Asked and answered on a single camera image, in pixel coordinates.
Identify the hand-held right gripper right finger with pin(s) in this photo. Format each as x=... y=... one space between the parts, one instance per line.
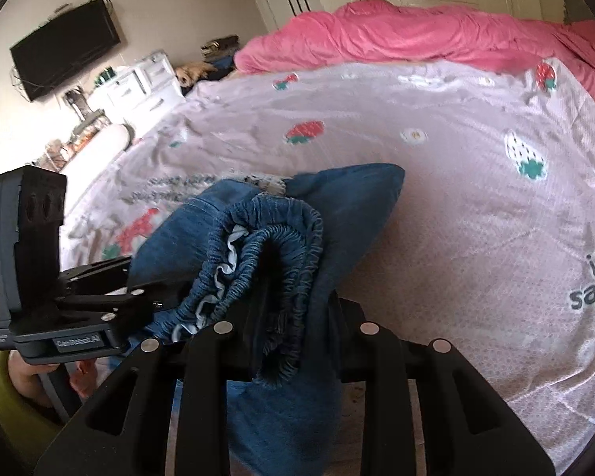
x=377 y=357

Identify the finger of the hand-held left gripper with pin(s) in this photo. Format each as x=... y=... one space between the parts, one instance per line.
x=96 y=270
x=114 y=298

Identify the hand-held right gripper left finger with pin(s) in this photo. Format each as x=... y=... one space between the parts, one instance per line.
x=208 y=357

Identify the person's green-sleeved left forearm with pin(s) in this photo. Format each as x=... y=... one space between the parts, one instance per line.
x=5 y=416

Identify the person's left hand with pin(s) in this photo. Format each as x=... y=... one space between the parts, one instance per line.
x=29 y=382

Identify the white rounded footboard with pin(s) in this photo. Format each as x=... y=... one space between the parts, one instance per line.
x=99 y=146

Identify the cluttered small table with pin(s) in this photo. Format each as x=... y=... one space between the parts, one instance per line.
x=72 y=141

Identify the pink strawberry printed bedsheet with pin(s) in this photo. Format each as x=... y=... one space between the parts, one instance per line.
x=451 y=218

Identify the white drawer cabinet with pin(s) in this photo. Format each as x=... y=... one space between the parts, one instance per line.
x=134 y=87

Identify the tan plush toy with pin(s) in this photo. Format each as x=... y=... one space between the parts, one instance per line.
x=193 y=72

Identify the dark folded bag stack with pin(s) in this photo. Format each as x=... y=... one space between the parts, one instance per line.
x=220 y=45

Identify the pink duvet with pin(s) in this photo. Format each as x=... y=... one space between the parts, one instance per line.
x=401 y=34

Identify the black wall television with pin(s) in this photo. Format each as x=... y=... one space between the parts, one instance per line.
x=64 y=49

